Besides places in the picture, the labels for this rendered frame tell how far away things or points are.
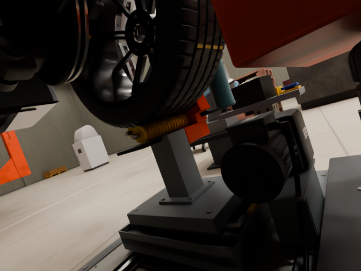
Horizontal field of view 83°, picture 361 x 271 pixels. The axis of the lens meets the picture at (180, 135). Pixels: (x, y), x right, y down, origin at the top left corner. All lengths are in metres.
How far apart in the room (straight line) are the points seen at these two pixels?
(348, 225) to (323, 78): 3.19
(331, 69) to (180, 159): 3.22
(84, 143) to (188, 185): 6.68
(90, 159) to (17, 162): 3.39
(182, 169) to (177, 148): 0.07
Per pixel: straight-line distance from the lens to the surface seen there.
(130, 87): 0.97
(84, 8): 0.56
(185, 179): 0.71
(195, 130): 0.80
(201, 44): 0.59
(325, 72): 3.71
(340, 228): 0.63
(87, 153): 7.28
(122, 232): 0.88
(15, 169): 4.20
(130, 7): 1.12
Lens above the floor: 0.48
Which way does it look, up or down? 3 degrees down
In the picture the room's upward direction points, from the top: 20 degrees counter-clockwise
